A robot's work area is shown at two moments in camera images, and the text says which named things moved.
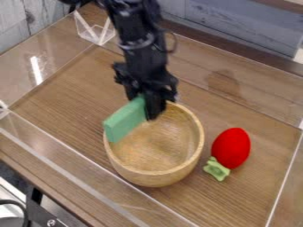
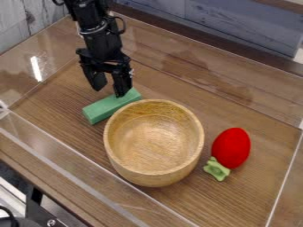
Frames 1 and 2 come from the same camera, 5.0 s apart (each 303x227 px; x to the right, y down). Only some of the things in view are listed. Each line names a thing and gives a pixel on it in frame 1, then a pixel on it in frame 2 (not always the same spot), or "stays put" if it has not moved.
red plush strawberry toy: (230, 150) stays put
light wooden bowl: (156, 153) stays put
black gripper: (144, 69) to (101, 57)
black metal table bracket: (38, 215) stays put
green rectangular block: (124, 120) to (98, 109)
